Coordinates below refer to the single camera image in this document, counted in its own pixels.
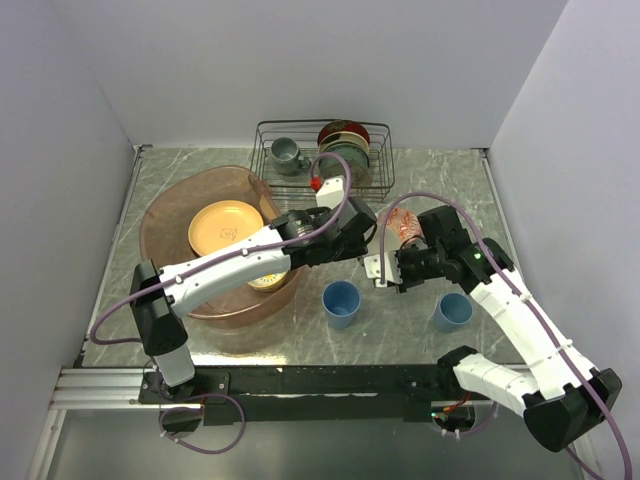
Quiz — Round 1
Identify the red zigzag bottom bowl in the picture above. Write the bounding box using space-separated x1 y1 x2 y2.
384 207 422 251

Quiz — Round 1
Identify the blue plastic cup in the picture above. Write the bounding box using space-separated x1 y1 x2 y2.
433 292 473 333
322 281 361 330

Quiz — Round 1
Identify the yellow blue sun bowl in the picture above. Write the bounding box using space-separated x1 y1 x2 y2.
248 272 287 292

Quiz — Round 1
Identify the tan bottom plate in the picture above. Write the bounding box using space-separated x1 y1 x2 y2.
188 200 264 256

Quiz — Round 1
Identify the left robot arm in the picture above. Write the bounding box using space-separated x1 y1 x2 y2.
127 197 377 402

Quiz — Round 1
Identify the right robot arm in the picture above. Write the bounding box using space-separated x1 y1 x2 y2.
396 206 622 452

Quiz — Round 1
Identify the pink transparent plastic bin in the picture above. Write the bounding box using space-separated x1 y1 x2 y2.
139 165 307 329

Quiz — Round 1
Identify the beige crackle plate in rack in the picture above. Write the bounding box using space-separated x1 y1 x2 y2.
319 158 371 188

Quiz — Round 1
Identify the grey ceramic mug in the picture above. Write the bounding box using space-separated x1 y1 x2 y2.
269 137 311 176

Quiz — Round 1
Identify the cream plate in rack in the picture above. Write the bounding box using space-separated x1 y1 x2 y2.
318 131 370 154

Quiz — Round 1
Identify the red floral plate in rack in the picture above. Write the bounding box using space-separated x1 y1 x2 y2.
316 119 371 146

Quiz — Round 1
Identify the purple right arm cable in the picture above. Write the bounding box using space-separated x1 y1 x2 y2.
377 192 634 480

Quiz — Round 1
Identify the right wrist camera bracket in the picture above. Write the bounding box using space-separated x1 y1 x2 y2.
363 251 403 288

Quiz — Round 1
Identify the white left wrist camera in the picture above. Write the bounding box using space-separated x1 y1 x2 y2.
310 175 345 209

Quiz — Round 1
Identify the metal wire dish rack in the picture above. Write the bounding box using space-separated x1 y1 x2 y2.
248 119 396 201

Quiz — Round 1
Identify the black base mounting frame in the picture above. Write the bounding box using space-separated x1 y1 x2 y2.
139 364 480 426

